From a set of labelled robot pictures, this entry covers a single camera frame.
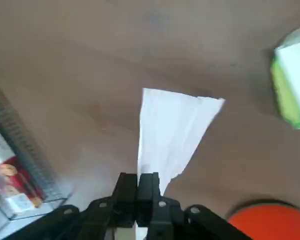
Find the red biscuit box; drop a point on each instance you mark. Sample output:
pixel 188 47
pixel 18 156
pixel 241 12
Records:
pixel 12 177

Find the orange round bin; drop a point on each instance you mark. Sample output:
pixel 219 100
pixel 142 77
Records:
pixel 270 225

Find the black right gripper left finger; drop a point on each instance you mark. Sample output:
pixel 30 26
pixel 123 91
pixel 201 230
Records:
pixel 126 187

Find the white red snack box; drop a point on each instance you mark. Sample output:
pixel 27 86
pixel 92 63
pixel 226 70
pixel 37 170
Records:
pixel 0 147

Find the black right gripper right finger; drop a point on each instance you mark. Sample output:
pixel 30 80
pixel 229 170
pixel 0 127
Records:
pixel 148 187

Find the green tissue pack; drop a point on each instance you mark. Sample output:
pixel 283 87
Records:
pixel 281 100

